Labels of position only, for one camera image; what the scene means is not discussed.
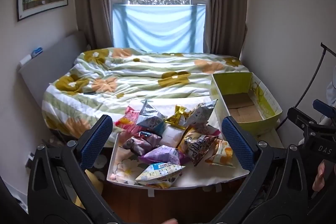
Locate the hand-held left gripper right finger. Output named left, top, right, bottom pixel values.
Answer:
left=210, top=116, right=310, bottom=224

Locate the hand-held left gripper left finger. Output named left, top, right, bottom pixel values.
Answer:
left=28, top=115, right=124, bottom=224

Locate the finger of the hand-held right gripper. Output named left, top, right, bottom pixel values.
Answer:
left=312, top=99, right=336, bottom=125
left=287, top=107, right=319, bottom=135

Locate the orange snack packet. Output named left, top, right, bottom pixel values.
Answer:
left=205, top=139, right=236, bottom=168

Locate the small pink white packet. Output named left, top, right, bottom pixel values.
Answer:
left=202, top=125, right=221, bottom=137

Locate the white floral tray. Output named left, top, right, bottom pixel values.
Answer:
left=106, top=131, right=250, bottom=190

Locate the pink snack packet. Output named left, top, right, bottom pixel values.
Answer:
left=115, top=106, right=142, bottom=133

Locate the yellow brown striped packet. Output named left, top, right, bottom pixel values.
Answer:
left=178, top=130, right=219, bottom=167

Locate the dark brown snack packet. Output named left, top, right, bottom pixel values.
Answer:
left=123, top=132, right=162, bottom=156

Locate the white silver snack packet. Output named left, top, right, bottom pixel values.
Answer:
left=185, top=99, right=218, bottom=130

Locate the silver blue snack packet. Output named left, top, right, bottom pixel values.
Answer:
left=136, top=99, right=168, bottom=135

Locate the green cardboard box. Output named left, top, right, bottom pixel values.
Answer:
left=209, top=72, right=282, bottom=135

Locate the gold snack packet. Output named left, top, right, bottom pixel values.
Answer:
left=165, top=105, right=192, bottom=128

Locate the pale yellow snack packet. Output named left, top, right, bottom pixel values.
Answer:
left=160, top=126, right=187, bottom=148

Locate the purple snack packet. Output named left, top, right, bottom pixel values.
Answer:
left=139, top=145, right=187, bottom=166

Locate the person's right hand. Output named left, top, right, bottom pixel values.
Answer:
left=312, top=161, right=336, bottom=192

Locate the white cloth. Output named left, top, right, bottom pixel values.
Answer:
left=325, top=81, right=336, bottom=109

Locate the yellow floral cloth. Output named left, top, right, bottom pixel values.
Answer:
left=84, top=154, right=109, bottom=191

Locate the floral duvet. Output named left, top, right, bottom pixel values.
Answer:
left=42, top=48, right=251, bottom=140

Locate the grey headboard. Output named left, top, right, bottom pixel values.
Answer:
left=18, top=30, right=88, bottom=106

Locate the light blue window cloth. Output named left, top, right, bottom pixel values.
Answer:
left=112, top=3, right=206, bottom=54

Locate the black cable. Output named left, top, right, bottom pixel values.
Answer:
left=295, top=42, right=331, bottom=109

